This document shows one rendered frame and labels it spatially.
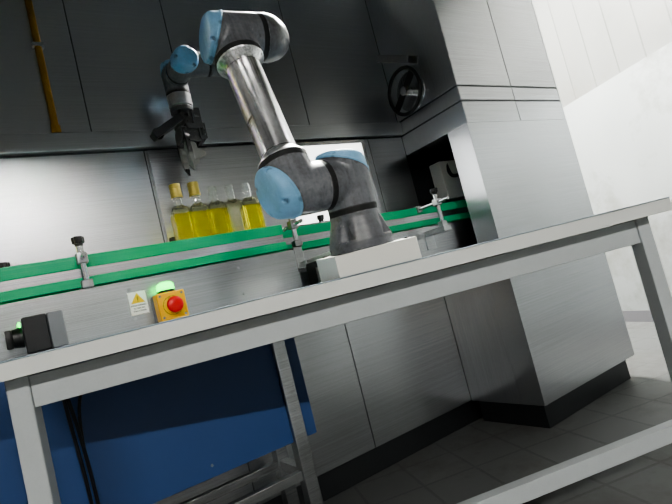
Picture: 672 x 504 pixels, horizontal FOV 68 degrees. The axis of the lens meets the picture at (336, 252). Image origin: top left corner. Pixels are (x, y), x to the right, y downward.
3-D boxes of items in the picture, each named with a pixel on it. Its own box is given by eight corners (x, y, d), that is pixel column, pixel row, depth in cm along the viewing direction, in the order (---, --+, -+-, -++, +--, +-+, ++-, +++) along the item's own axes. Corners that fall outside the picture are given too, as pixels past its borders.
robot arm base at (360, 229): (404, 238, 112) (393, 195, 112) (342, 254, 107) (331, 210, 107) (379, 243, 126) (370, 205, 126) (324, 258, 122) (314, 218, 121)
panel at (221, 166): (378, 217, 213) (359, 141, 216) (383, 215, 211) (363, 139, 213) (168, 252, 164) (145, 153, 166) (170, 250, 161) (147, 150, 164)
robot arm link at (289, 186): (346, 195, 107) (257, -1, 120) (284, 206, 99) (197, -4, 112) (323, 220, 117) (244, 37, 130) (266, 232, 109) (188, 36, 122)
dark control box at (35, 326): (67, 347, 117) (59, 312, 117) (69, 346, 110) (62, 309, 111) (26, 357, 112) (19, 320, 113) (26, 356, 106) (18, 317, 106)
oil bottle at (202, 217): (218, 269, 159) (203, 204, 160) (224, 266, 154) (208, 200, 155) (201, 272, 155) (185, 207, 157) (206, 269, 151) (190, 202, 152)
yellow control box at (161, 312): (182, 319, 132) (176, 291, 133) (190, 316, 126) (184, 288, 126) (156, 325, 128) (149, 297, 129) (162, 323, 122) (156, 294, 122)
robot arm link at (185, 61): (206, 43, 151) (197, 61, 160) (169, 42, 145) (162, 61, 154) (213, 67, 151) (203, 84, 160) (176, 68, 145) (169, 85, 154)
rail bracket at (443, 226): (433, 249, 200) (419, 195, 202) (464, 240, 186) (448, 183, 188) (424, 251, 197) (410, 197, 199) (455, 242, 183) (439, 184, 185)
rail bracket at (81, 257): (96, 288, 124) (85, 236, 125) (100, 284, 118) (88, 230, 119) (78, 291, 122) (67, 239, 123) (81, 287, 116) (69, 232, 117)
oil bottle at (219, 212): (234, 266, 162) (219, 203, 163) (241, 263, 157) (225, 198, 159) (218, 269, 159) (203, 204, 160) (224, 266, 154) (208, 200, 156)
